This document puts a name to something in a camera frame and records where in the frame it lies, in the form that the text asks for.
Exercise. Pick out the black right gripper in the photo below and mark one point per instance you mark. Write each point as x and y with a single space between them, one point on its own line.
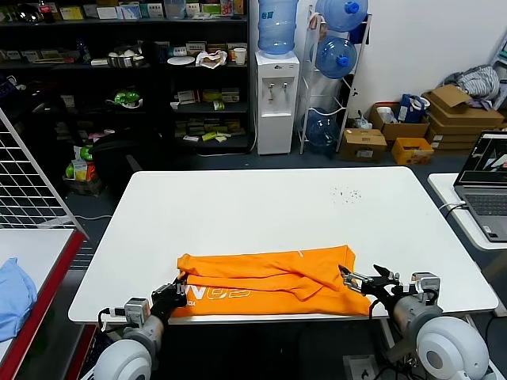
380 291

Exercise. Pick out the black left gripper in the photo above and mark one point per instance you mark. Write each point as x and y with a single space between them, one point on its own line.
168 302

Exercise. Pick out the orange t-shirt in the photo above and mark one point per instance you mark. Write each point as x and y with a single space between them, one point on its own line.
269 277

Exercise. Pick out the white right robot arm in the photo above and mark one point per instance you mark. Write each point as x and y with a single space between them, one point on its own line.
447 348

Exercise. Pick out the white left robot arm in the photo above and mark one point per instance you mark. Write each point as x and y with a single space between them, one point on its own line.
126 356

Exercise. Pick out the striped clothes pile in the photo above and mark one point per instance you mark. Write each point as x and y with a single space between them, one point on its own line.
479 81

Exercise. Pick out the white panel with black logo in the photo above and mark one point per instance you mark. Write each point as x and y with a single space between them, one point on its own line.
358 370

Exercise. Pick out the white side table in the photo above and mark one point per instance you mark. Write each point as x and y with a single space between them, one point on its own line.
447 190

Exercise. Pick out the yellow printed box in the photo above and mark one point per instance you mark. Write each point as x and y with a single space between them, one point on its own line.
414 154

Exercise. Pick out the closed labelled cardboard box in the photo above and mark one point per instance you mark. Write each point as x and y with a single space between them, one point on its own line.
362 146

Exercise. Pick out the grey open laptop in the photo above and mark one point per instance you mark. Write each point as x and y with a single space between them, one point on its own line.
485 202

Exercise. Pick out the red edged white table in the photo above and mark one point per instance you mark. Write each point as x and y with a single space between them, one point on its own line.
35 245

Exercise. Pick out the black office chair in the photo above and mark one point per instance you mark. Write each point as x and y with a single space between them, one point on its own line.
119 154

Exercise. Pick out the green yellow snack packages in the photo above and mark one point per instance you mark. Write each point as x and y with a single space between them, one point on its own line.
81 168

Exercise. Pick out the light blue cloth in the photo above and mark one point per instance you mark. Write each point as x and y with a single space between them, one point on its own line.
14 301

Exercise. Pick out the blue shopping bag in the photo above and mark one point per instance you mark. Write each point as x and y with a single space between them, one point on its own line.
410 109

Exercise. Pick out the white water dispenser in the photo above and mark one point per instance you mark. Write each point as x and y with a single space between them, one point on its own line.
275 126

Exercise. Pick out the large flat cardboard box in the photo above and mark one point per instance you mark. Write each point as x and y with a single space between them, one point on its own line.
471 116

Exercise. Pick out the green toy on plate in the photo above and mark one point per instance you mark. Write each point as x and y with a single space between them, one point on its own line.
126 97

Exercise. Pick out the small open cardboard box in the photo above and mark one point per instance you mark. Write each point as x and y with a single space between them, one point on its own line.
451 97

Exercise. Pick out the black shelving unit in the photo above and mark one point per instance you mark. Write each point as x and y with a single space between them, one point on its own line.
158 79

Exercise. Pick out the white metal jug rack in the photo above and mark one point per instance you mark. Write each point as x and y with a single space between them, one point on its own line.
307 79

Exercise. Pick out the white plate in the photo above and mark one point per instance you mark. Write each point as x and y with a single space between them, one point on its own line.
181 60

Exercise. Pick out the white plastic bag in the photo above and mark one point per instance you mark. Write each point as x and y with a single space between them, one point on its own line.
212 59

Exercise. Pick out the steel bowl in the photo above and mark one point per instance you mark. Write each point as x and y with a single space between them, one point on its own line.
123 61

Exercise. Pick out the white paper cup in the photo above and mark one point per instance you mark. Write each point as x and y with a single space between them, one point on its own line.
240 56

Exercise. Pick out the blue labelled water jug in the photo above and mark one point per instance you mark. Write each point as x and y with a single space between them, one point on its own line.
277 27

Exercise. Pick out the cola bottle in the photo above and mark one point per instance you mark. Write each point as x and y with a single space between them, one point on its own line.
46 10

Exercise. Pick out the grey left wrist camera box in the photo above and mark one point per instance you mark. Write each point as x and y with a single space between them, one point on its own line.
136 309

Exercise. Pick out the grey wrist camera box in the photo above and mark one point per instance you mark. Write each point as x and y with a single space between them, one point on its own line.
425 287
136 309

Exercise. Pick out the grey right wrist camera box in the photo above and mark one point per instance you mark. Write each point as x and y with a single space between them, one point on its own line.
425 287

